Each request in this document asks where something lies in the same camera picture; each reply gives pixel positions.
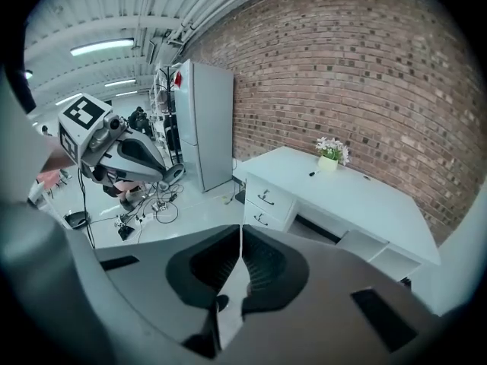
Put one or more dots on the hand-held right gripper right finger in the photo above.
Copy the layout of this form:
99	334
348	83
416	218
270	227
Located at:
335	299

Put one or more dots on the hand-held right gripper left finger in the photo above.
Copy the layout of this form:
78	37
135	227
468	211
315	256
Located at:
152	276

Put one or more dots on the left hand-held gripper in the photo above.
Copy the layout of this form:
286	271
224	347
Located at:
83	127

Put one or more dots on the black and white marker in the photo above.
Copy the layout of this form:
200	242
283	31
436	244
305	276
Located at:
315	173

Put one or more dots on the person's left forearm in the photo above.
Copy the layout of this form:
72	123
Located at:
57	156

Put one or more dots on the white drawer unit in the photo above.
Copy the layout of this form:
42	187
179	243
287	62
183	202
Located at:
277	221

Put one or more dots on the white desk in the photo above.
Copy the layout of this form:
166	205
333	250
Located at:
361	204

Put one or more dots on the white shelving rack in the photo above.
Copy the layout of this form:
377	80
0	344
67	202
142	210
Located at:
156	101

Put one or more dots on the black backpack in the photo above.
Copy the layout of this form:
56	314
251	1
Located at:
405	281

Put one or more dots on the grey refrigerator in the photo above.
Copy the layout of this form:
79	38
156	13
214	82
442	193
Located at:
205	127

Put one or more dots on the black coat rack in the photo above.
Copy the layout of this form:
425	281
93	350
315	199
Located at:
169	86

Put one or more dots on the long ceiling light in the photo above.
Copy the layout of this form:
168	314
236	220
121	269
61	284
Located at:
102	47
119	82

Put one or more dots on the potted pale flower plant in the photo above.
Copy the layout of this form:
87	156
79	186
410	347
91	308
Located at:
328	164

